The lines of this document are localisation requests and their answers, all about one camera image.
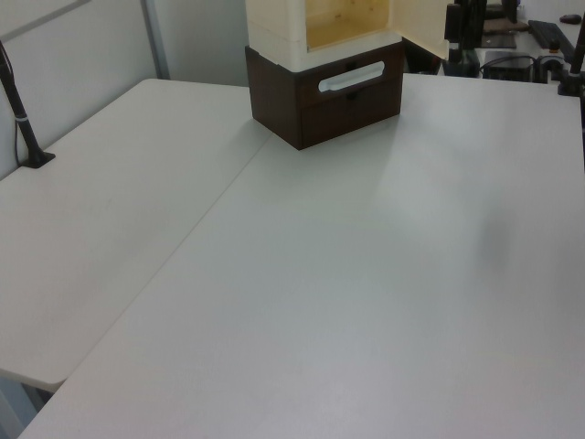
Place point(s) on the cream cabinet door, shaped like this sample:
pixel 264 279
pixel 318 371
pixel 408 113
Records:
pixel 422 27

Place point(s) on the brown drawer with black knob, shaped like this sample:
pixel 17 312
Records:
pixel 352 119

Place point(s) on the dark brown drawer unit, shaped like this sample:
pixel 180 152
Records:
pixel 274 96

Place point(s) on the cream open wooden cabinet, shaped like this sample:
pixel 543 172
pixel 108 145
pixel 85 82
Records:
pixel 274 32

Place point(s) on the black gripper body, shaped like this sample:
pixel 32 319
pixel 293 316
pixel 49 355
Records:
pixel 471 18

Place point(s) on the black camera stand pole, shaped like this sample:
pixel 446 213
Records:
pixel 20 119
pixel 575 68

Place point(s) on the black electronics box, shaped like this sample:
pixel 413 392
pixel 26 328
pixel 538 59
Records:
pixel 507 66

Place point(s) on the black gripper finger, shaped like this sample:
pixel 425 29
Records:
pixel 455 51
pixel 471 46

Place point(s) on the black flat pad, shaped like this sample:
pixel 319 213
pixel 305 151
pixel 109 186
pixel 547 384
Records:
pixel 500 42

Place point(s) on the white device with orange dot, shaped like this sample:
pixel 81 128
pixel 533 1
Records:
pixel 550 57

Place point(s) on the black computer mouse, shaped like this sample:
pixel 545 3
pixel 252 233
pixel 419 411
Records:
pixel 570 18

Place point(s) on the black keyboard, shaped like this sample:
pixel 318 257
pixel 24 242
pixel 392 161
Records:
pixel 550 34

